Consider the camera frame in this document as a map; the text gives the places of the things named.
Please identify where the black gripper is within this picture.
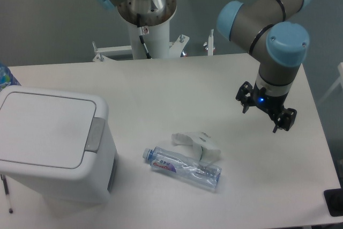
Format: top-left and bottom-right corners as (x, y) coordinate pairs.
(235, 82), (297, 133)

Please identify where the white push-lid trash can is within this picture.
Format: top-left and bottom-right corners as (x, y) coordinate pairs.
(1, 86), (118, 203)

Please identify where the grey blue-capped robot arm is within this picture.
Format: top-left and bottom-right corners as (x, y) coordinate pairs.
(97, 0), (311, 131)

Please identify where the crumpled white paper tissue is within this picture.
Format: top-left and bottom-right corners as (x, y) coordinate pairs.
(171, 131), (221, 164)

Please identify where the crushed clear plastic bottle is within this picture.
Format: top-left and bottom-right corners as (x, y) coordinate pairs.
(143, 147), (222, 191)

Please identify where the black device at edge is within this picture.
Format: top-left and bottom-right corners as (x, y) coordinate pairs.
(324, 188), (342, 217)

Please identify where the black and white pen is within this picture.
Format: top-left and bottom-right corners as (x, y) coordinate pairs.
(1, 174), (13, 214)

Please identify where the white frame at right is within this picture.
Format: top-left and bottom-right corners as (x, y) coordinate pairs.
(318, 62), (342, 105)

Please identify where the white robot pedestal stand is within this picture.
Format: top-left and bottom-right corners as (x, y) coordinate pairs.
(92, 0), (215, 63)

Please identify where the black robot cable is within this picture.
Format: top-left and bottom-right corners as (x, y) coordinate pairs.
(136, 13), (153, 60)

